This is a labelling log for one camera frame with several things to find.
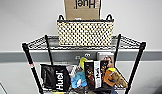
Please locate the pale woven basket dark spots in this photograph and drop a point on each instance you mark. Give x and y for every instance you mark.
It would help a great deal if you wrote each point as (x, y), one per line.
(85, 33)

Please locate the yellow tall item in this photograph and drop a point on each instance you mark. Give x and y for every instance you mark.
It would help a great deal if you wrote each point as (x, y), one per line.
(83, 61)

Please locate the dark box orange print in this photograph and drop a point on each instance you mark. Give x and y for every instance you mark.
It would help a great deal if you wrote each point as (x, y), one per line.
(90, 74)

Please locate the slim white black box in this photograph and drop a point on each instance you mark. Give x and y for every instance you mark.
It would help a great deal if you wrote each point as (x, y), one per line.
(97, 74)

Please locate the blue toy pack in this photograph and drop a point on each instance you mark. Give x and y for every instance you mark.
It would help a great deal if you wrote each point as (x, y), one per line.
(77, 78)

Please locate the large brown cardboard box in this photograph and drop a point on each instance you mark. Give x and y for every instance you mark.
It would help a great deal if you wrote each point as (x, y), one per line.
(82, 9)

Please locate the black Huel bag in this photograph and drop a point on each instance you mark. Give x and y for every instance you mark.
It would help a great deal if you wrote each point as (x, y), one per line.
(55, 77)

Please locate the orange plush toy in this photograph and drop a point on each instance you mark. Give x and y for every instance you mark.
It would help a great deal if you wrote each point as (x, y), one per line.
(115, 78)

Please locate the black crumpled bag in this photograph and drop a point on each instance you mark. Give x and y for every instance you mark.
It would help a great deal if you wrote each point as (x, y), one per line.
(100, 91)

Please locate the white wall socket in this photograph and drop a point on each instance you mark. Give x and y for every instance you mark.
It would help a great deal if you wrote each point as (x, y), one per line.
(87, 54)
(78, 58)

